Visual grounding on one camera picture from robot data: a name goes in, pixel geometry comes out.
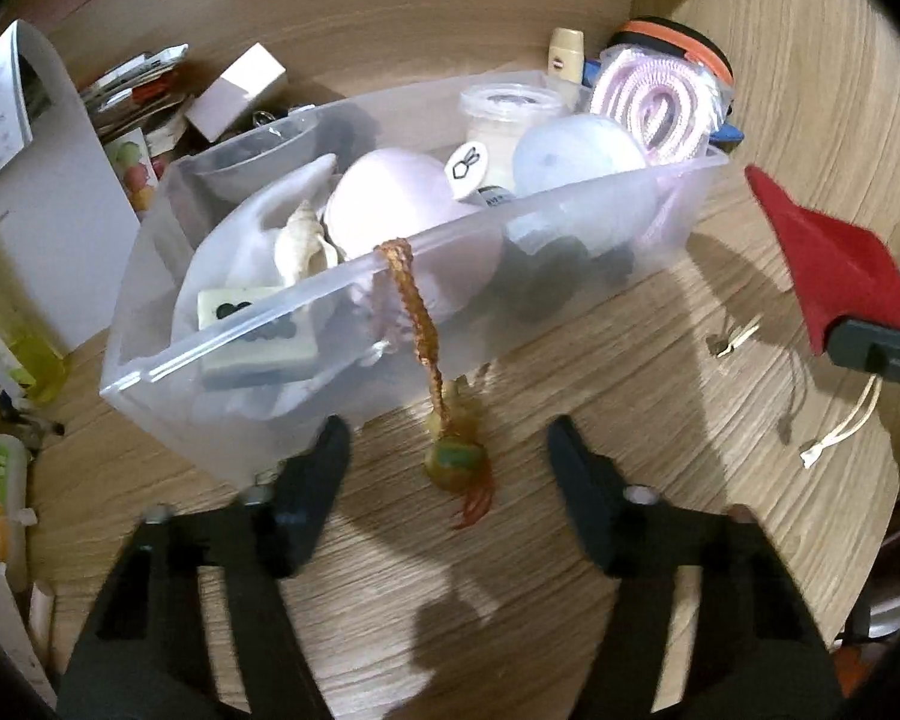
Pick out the red felt ornament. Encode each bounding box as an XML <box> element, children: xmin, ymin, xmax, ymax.
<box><xmin>745</xmin><ymin>163</ymin><xmax>900</xmax><ymax>357</ymax></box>

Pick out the conch shell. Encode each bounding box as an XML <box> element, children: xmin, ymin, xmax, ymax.
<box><xmin>274</xmin><ymin>199</ymin><xmax>346</xmax><ymax>287</ymax></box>

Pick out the white mahjong tile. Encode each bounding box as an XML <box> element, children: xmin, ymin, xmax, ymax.
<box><xmin>195</xmin><ymin>286</ymin><xmax>323</xmax><ymax>383</ymax></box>

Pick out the fruit print packet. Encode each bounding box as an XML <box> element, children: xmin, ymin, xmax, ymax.
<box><xmin>105</xmin><ymin>131</ymin><xmax>162</xmax><ymax>222</ymax></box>

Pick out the pink round toy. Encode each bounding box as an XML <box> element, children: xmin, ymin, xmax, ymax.
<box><xmin>322</xmin><ymin>150</ymin><xmax>460</xmax><ymax>256</ymax></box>

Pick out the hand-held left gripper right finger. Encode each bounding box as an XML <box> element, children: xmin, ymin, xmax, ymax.
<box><xmin>549</xmin><ymin>415</ymin><xmax>848</xmax><ymax>720</ymax></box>

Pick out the string with white tag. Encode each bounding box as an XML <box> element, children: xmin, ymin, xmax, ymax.
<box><xmin>778</xmin><ymin>371</ymin><xmax>884</xmax><ymax>470</ymax></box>

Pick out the white round badge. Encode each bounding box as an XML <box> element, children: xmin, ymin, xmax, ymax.
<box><xmin>446</xmin><ymin>141</ymin><xmax>492</xmax><ymax>202</ymax></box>

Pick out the pink rope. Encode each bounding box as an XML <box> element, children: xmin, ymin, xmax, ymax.
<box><xmin>589</xmin><ymin>43</ymin><xmax>725</xmax><ymax>164</ymax></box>

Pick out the clear plastic storage box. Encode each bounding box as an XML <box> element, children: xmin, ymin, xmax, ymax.
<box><xmin>97</xmin><ymin>69</ymin><xmax>730</xmax><ymax>488</ymax></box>

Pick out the orange braided cord charm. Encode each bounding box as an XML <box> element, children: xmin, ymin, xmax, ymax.
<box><xmin>373</xmin><ymin>238</ymin><xmax>496</xmax><ymax>533</ymax></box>

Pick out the yellow-green carton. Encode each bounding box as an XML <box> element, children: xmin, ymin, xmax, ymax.
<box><xmin>0</xmin><ymin>240</ymin><xmax>70</xmax><ymax>404</ymax></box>

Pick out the black case with orange zip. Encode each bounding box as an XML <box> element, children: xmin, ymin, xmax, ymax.
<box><xmin>611</xmin><ymin>16</ymin><xmax>737</xmax><ymax>102</ymax></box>

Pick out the white paper sheet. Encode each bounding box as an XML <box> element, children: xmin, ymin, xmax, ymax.
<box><xmin>0</xmin><ymin>19</ymin><xmax>145</xmax><ymax>357</ymax></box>

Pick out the small white box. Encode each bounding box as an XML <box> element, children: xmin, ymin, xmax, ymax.
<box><xmin>185</xmin><ymin>43</ymin><xmax>287</xmax><ymax>143</ymax></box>

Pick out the clear plastic bowl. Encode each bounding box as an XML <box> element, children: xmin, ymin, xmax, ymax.
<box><xmin>193</xmin><ymin>120</ymin><xmax>320</xmax><ymax>200</ymax></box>

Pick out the pile of printed packets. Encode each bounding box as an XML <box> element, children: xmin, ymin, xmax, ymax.
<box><xmin>79</xmin><ymin>45</ymin><xmax>196</xmax><ymax>143</ymax></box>

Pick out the green and white tube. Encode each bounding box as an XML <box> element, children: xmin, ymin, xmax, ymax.
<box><xmin>0</xmin><ymin>433</ymin><xmax>32</xmax><ymax>593</ymax></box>

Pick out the clear jar with cream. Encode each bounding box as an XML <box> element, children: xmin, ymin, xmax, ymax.
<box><xmin>460</xmin><ymin>82</ymin><xmax>565</xmax><ymax>182</ymax></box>

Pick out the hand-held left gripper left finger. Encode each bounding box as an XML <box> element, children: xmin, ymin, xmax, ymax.
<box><xmin>56</xmin><ymin>415</ymin><xmax>351</xmax><ymax>720</ymax></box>

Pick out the white ball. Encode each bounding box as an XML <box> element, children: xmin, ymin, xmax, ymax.
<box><xmin>512</xmin><ymin>115</ymin><xmax>652</xmax><ymax>197</ymax></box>

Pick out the wooden desk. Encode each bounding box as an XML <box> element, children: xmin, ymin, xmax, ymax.
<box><xmin>26</xmin><ymin>37</ymin><xmax>900</xmax><ymax>720</ymax></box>

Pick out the cream tube bottle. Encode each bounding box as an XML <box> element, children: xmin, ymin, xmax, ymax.
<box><xmin>546</xmin><ymin>28</ymin><xmax>586</xmax><ymax>110</ymax></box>

